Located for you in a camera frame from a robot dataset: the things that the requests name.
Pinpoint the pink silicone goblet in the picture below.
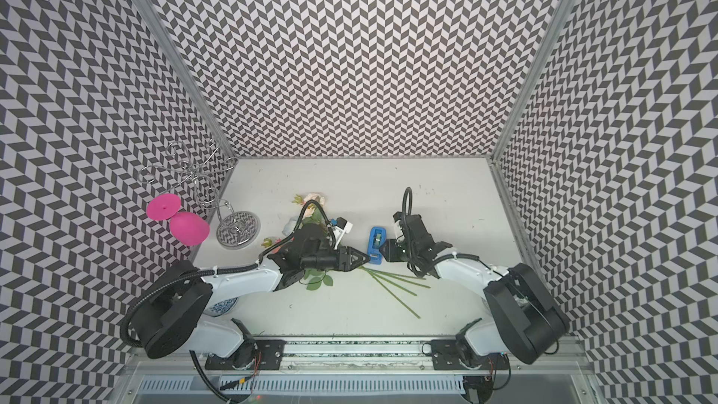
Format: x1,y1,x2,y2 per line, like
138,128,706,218
146,193,211,247

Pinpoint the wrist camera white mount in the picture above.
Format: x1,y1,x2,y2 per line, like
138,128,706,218
394,219,404,239
331,217,353,239

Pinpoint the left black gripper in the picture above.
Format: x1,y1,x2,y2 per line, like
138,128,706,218
303,246,371,272

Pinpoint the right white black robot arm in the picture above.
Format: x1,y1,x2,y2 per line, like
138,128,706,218
380,211,570,368

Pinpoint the blue white patterned bowl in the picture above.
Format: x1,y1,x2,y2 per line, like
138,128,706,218
204,297,237,318

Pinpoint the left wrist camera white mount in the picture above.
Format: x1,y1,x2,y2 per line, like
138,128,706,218
331,217,353,239

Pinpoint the silver wire jewelry stand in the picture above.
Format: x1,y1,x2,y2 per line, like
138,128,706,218
136,141,260,250

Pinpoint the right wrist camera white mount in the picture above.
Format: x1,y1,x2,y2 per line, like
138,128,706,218
394,219,404,239

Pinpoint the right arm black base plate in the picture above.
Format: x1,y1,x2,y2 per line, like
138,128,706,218
424,340,510,371

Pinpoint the blue tape dispenser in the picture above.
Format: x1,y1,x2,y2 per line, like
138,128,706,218
368,226,386,265

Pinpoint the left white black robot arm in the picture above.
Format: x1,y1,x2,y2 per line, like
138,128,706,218
120,224,370,359

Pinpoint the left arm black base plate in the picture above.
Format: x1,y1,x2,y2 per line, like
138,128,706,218
205,339,286,372

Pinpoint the artificial rose bouquet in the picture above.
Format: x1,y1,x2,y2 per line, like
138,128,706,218
259,195,428,318

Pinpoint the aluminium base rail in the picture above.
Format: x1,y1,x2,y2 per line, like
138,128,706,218
117,335,596,378

